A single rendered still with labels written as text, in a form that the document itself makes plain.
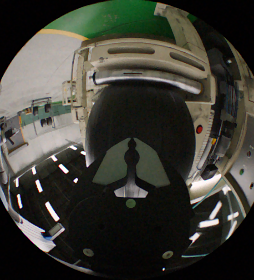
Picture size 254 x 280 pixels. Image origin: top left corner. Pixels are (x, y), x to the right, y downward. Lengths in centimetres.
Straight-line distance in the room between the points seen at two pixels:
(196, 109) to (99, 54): 40
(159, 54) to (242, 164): 59
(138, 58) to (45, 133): 1153
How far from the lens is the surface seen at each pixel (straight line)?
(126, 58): 24
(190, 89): 30
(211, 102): 31
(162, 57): 26
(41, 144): 1173
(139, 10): 109
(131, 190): 19
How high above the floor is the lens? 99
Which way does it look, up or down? 24 degrees up
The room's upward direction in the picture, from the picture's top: 179 degrees counter-clockwise
